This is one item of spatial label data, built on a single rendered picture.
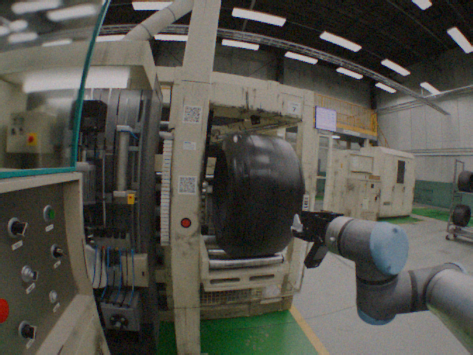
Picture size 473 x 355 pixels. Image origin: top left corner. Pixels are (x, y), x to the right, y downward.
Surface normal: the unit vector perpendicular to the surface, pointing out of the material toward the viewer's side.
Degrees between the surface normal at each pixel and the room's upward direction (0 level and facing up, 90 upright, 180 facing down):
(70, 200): 90
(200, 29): 90
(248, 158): 58
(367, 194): 90
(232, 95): 90
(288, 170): 64
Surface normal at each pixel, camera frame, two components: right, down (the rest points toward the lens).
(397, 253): 0.23, -0.15
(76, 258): 0.25, 0.07
